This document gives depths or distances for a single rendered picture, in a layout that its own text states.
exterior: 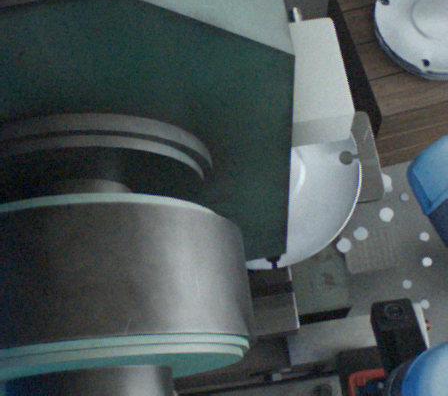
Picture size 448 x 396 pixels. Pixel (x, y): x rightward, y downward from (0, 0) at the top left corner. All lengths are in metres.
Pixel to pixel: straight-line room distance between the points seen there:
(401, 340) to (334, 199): 0.32
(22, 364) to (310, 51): 0.25
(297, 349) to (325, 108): 0.70
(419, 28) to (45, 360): 1.37
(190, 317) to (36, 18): 0.14
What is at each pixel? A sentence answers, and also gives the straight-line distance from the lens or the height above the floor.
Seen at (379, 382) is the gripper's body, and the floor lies 0.99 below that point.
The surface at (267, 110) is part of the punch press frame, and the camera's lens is 0.35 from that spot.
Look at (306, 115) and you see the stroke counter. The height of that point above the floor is 1.34.
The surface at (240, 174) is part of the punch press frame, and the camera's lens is 0.43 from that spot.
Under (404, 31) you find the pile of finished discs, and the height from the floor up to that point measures 0.39.
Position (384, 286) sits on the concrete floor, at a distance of 1.75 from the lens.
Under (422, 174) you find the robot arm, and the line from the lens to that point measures 0.57.
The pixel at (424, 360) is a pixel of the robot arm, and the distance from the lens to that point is 0.51.
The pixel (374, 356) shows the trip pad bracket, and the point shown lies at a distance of 1.00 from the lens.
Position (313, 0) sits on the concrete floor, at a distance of 2.08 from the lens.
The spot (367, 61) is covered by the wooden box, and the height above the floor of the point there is 0.35.
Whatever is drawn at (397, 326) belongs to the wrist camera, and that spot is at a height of 0.99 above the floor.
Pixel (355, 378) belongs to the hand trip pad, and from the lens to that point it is 0.94.
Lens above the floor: 1.70
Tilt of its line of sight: 69 degrees down
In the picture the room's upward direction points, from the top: 12 degrees counter-clockwise
